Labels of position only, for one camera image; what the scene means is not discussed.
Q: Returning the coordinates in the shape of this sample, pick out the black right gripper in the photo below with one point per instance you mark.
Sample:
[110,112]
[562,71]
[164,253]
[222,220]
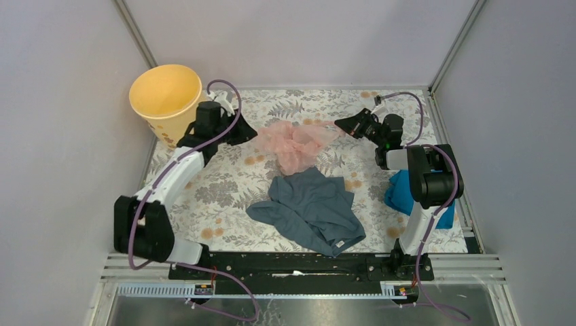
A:
[354,125]

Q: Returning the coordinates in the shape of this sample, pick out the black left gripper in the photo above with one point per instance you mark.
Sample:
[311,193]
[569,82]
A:
[244,132]

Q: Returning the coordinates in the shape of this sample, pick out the pink plastic trash bag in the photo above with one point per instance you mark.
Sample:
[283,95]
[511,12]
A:
[296,147]

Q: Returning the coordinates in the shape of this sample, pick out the yellow plastic trash bin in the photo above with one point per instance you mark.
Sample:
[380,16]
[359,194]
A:
[167,97]

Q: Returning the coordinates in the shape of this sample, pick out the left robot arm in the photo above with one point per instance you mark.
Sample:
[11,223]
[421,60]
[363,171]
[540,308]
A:
[142,227]

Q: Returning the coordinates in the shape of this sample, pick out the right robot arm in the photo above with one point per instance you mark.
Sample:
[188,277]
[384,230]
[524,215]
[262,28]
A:
[433,177]

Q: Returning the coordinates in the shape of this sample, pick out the floral patterned table mat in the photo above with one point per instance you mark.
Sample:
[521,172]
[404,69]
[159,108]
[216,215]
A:
[212,207]

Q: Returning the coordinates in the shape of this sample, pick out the bright blue cloth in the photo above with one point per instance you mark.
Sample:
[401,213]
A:
[399,198]

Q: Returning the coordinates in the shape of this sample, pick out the grey-blue crumpled cloth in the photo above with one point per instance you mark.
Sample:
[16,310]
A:
[312,210]

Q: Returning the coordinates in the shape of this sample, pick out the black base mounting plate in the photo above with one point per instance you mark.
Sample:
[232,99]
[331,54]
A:
[299,273]

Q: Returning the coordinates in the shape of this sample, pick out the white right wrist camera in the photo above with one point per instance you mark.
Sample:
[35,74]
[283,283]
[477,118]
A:
[379,104]

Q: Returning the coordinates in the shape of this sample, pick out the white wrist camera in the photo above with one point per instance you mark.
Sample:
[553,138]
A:
[223,98]
[379,104]

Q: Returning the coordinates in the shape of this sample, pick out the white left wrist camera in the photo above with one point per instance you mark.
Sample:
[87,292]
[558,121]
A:
[223,98]

